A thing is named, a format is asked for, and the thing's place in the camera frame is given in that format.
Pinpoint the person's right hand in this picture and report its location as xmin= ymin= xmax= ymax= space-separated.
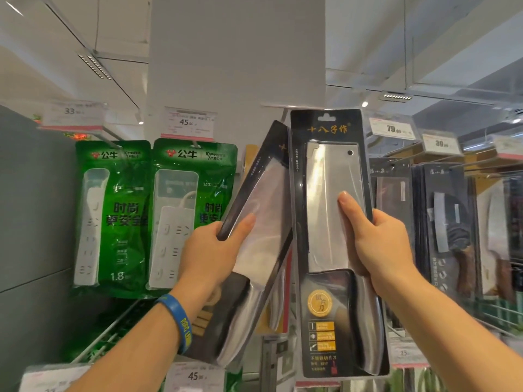
xmin=337 ymin=191 xmax=418 ymax=299

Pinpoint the person's left hand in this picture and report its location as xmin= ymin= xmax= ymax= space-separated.
xmin=178 ymin=213 xmax=257 ymax=308

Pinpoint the packaged cleaver wooden handle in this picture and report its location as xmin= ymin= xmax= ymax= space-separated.
xmin=369 ymin=158 xmax=416 ymax=250

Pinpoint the packaged round black knife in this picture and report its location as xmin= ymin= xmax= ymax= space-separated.
xmin=411 ymin=162 xmax=479 ymax=299

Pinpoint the yellow packaged cleaver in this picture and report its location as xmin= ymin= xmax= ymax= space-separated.
xmin=244 ymin=144 xmax=294 ymax=336

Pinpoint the black packaged cleaver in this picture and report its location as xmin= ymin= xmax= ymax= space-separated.
xmin=184 ymin=120 xmax=296 ymax=370
xmin=289 ymin=109 xmax=391 ymax=380

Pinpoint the white flip price tag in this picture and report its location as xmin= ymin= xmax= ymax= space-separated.
xmin=259 ymin=102 xmax=326 ymax=111

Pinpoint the grey metal display shelf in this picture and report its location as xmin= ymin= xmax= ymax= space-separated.
xmin=0 ymin=103 xmax=523 ymax=392

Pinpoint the person's left forearm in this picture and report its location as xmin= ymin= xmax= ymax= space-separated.
xmin=67 ymin=297 xmax=193 ymax=392

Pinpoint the person's right forearm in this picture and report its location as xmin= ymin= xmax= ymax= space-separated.
xmin=374 ymin=271 xmax=523 ymax=392

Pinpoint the blue wristband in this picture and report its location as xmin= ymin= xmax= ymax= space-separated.
xmin=154 ymin=293 xmax=193 ymax=356

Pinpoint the brown cardboard box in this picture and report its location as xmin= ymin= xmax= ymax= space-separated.
xmin=408 ymin=149 xmax=523 ymax=169

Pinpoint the black linear track light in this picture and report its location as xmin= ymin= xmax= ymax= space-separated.
xmin=77 ymin=53 xmax=114 ymax=81
xmin=378 ymin=91 xmax=414 ymax=104

